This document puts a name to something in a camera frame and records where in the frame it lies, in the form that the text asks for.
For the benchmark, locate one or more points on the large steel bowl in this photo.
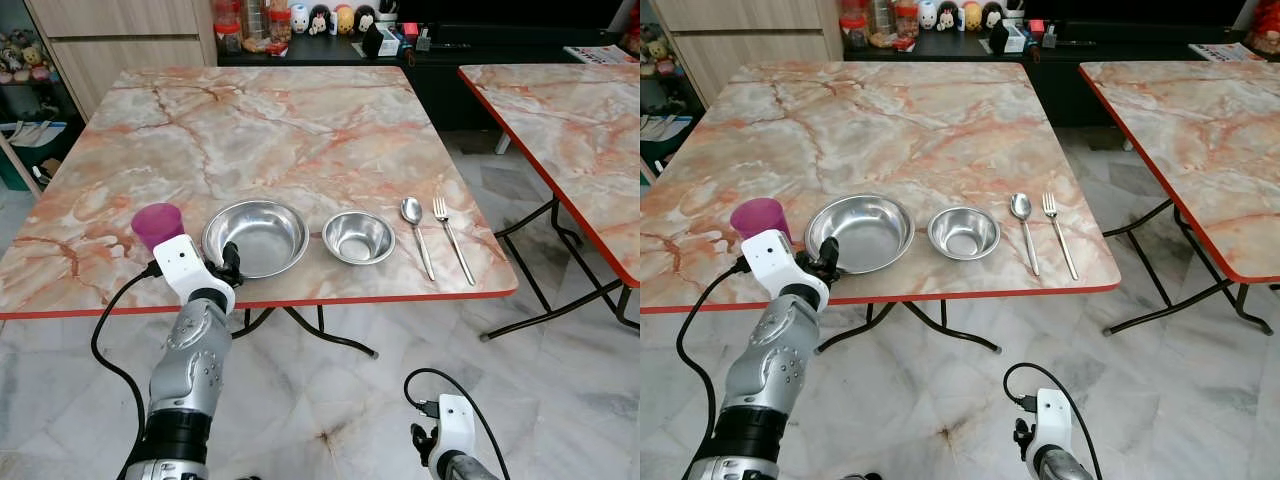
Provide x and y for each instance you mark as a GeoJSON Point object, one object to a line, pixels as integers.
{"type": "Point", "coordinates": [866, 230]}
{"type": "Point", "coordinates": [262, 236]}

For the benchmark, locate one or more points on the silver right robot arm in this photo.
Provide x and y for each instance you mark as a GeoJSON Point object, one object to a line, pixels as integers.
{"type": "Point", "coordinates": [1065, 469]}
{"type": "Point", "coordinates": [466, 470]}

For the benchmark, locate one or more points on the purple plastic cup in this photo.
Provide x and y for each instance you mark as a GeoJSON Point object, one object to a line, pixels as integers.
{"type": "Point", "coordinates": [157, 222]}
{"type": "Point", "coordinates": [760, 215]}

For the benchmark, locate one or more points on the marble folding table red edge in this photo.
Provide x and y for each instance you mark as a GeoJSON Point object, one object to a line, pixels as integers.
{"type": "Point", "coordinates": [570, 130]}
{"type": "Point", "coordinates": [880, 130]}
{"type": "Point", "coordinates": [1200, 140]}
{"type": "Point", "coordinates": [250, 140]}

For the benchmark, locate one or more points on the small steel bowl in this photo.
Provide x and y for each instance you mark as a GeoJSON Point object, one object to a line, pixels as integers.
{"type": "Point", "coordinates": [358, 238]}
{"type": "Point", "coordinates": [964, 233]}

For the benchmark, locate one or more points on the steel spoon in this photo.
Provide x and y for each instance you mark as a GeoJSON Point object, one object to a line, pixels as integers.
{"type": "Point", "coordinates": [1020, 205]}
{"type": "Point", "coordinates": [411, 209]}

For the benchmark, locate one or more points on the steel fork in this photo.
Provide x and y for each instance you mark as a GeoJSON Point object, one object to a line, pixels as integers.
{"type": "Point", "coordinates": [1050, 205]}
{"type": "Point", "coordinates": [441, 209]}

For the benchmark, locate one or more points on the tall red-lidded jar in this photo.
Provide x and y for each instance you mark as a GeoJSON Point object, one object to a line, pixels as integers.
{"type": "Point", "coordinates": [853, 26]}
{"type": "Point", "coordinates": [228, 28]}

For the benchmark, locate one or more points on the light wooden cabinet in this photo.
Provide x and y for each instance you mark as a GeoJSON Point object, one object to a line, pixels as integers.
{"type": "Point", "coordinates": [750, 40]}
{"type": "Point", "coordinates": [120, 45]}

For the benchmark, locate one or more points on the small red-lidded jar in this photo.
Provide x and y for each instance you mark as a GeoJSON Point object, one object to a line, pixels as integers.
{"type": "Point", "coordinates": [907, 20]}
{"type": "Point", "coordinates": [280, 24]}

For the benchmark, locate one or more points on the white toy figurine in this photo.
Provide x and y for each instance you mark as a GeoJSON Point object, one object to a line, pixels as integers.
{"type": "Point", "coordinates": [300, 18]}
{"type": "Point", "coordinates": [927, 14]}

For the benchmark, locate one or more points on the black white mouse figurine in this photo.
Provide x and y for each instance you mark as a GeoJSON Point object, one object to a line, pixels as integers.
{"type": "Point", "coordinates": [946, 15]}
{"type": "Point", "coordinates": [320, 19]}

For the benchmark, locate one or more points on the yellow toy figurine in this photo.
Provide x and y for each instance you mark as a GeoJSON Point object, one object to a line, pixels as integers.
{"type": "Point", "coordinates": [344, 19]}
{"type": "Point", "coordinates": [971, 15]}

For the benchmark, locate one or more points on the white blue box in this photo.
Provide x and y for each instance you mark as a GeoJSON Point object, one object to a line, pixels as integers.
{"type": "Point", "coordinates": [1014, 37]}
{"type": "Point", "coordinates": [392, 38]}

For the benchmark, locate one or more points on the black toy figurine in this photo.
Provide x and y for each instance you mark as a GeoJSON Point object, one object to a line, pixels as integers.
{"type": "Point", "coordinates": [992, 14]}
{"type": "Point", "coordinates": [365, 18]}

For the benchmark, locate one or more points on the red plush toy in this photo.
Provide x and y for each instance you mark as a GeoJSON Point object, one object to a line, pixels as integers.
{"type": "Point", "coordinates": [632, 38]}
{"type": "Point", "coordinates": [1266, 40]}

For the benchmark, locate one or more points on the black sideboard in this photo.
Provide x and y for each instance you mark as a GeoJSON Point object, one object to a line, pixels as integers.
{"type": "Point", "coordinates": [1060, 60]}
{"type": "Point", "coordinates": [480, 60]}

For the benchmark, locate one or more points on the printed magazine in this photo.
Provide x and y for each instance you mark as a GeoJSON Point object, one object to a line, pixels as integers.
{"type": "Point", "coordinates": [1225, 51]}
{"type": "Point", "coordinates": [600, 54]}

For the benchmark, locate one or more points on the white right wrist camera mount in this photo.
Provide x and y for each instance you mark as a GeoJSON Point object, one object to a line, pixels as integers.
{"type": "Point", "coordinates": [1051, 420]}
{"type": "Point", "coordinates": [453, 425]}

